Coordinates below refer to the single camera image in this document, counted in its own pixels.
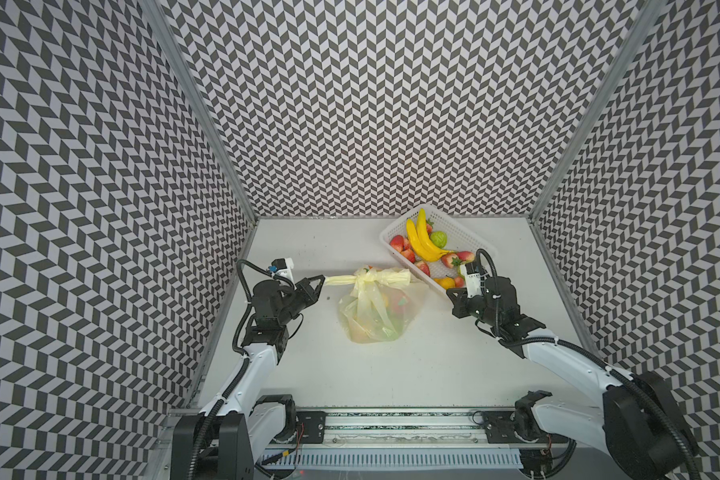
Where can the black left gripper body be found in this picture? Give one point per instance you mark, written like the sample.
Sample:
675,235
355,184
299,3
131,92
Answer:
293,303

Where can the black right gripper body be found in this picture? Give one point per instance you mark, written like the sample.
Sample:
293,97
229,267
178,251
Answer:
465,299

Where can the yellow plastic bag orange print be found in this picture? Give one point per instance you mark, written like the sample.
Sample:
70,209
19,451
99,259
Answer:
381,305

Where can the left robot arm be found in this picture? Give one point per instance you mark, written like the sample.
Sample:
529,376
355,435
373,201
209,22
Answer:
240,430

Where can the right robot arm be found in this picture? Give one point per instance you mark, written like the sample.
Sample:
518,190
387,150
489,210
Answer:
633,418

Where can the yellow orange fruit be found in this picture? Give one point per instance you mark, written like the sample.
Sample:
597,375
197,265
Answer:
446,282

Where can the red strawberry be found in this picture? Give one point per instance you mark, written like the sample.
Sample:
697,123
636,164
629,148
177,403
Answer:
451,260

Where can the white plastic fruit basket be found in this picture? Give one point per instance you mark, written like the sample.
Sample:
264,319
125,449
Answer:
427,268

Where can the yellow banana bunch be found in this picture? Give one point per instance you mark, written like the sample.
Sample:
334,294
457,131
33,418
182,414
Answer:
420,241

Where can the green apple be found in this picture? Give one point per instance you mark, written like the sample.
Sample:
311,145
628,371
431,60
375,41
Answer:
439,239

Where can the red apple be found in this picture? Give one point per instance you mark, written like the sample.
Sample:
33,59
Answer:
399,243

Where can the white vent strip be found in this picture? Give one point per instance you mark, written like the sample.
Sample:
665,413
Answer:
417,459

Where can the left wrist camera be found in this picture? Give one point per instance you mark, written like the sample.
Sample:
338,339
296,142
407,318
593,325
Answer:
283,268

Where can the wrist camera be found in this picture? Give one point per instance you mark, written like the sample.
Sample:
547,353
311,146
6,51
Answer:
283,268
472,275

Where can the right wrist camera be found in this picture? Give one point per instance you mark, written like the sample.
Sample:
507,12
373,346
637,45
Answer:
472,275

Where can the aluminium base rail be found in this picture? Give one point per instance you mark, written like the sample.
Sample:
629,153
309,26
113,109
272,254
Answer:
408,426

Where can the aluminium left corner post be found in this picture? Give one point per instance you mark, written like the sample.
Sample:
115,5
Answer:
154,15

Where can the aluminium corner post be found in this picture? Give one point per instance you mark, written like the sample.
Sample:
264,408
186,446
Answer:
646,19
154,15

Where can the aluminium right corner post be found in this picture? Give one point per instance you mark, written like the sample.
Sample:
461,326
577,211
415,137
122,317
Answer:
646,19

